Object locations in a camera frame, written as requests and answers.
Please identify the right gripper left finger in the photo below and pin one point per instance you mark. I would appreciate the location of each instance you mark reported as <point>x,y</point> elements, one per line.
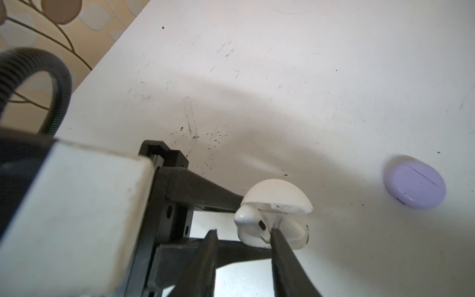
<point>198,280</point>

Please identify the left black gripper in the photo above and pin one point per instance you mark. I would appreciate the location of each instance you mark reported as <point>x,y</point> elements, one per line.
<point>165,221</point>

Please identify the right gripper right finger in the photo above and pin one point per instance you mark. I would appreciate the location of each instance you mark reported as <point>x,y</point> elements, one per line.
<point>289,277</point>

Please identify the white earbud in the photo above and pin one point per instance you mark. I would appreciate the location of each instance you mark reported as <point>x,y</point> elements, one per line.
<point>251,226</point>

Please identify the white earbud charging case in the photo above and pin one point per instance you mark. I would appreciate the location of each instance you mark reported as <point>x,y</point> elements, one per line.
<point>283,206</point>

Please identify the purple earbud charging case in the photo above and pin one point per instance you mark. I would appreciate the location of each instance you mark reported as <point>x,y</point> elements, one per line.
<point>415,184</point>

